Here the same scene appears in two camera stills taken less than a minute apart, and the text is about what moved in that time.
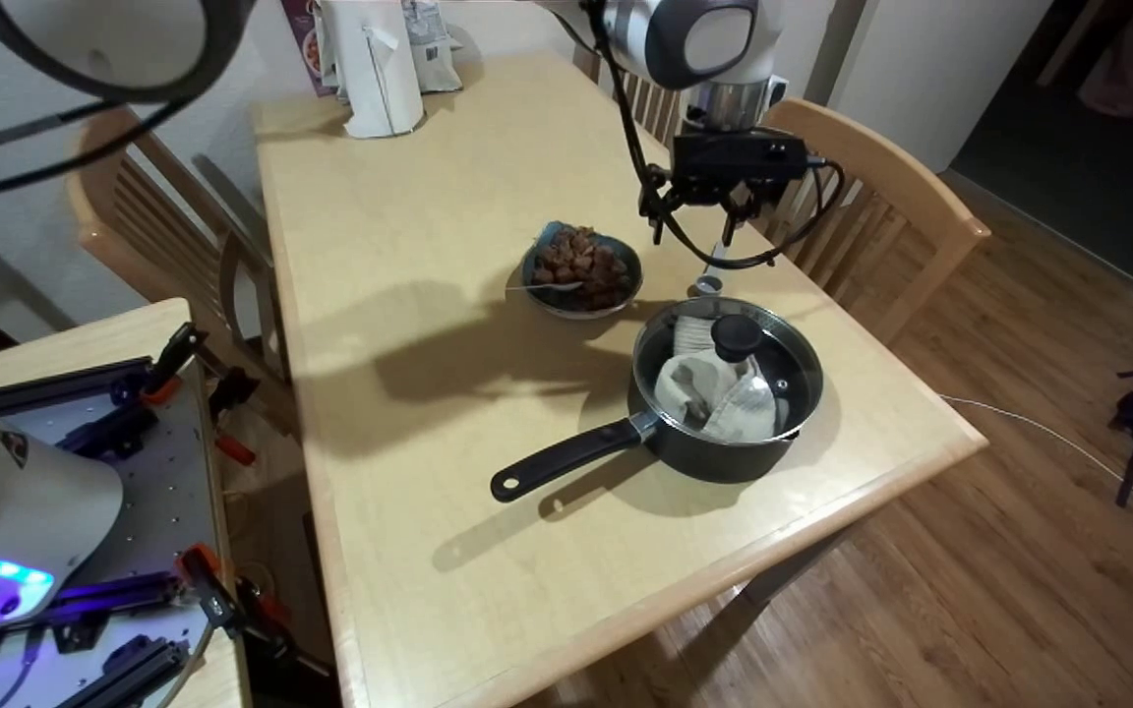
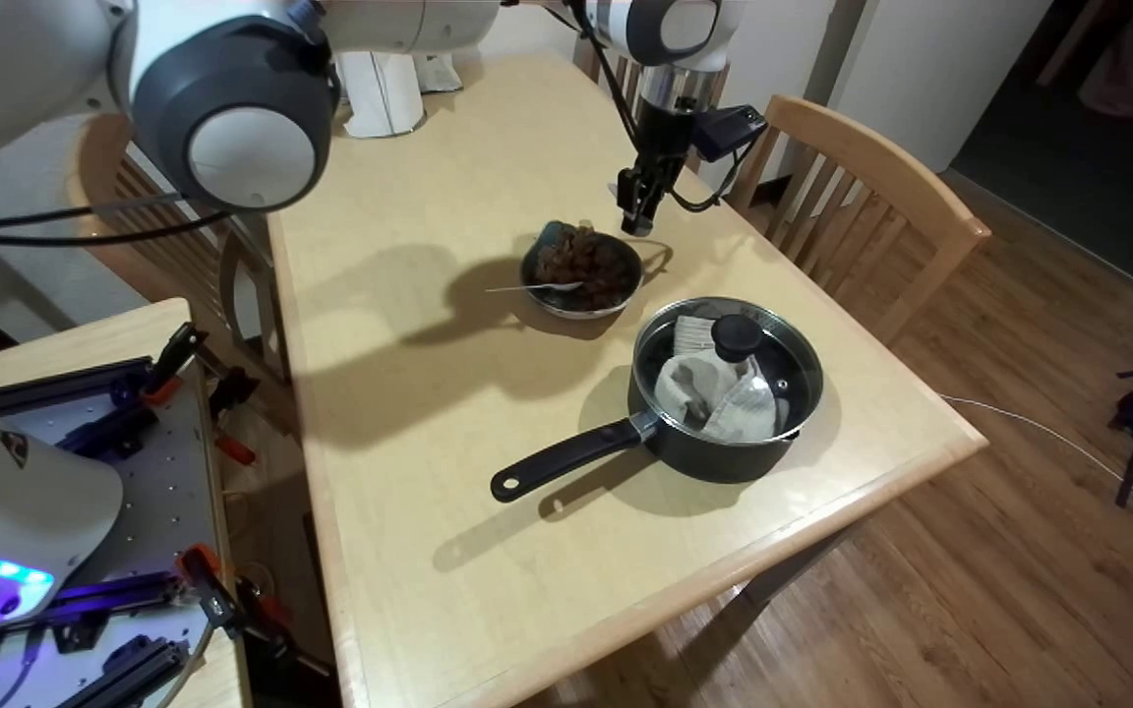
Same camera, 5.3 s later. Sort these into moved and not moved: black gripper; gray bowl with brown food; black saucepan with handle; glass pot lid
Moved: black gripper
Not moved: glass pot lid; black saucepan with handle; gray bowl with brown food
